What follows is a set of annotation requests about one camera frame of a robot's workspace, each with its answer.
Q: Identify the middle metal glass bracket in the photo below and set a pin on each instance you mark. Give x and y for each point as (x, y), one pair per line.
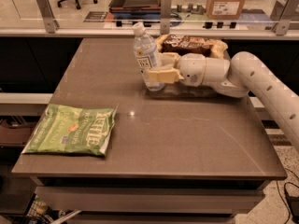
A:
(165, 16)

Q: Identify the black power adapter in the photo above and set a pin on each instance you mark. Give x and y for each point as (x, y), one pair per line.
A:
(293, 203)

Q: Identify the wire basket under table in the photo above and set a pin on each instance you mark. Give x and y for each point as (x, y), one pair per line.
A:
(40, 213)

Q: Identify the clear plastic water bottle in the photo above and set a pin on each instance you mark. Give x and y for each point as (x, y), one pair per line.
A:
(147, 55)

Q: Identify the metal glass bracket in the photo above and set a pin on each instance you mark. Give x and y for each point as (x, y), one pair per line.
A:
(165, 16)
(285, 16)
(51, 25)

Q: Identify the brown yellow snack bag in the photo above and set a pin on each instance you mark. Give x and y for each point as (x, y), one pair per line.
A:
(184, 44)

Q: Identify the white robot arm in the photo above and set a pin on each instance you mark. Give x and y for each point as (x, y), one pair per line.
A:
(237, 77)

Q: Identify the right metal glass bracket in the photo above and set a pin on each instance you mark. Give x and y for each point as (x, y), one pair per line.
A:
(285, 16)

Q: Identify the cardboard box with label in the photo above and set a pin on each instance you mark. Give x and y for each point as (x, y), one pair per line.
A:
(224, 9)

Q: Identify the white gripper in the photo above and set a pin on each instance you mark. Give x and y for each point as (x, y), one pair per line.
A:
(192, 68)

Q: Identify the green kettle chips bag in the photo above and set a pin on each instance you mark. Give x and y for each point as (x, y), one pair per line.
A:
(71, 130)

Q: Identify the left metal glass bracket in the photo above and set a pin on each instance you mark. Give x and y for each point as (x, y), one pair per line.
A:
(51, 25)

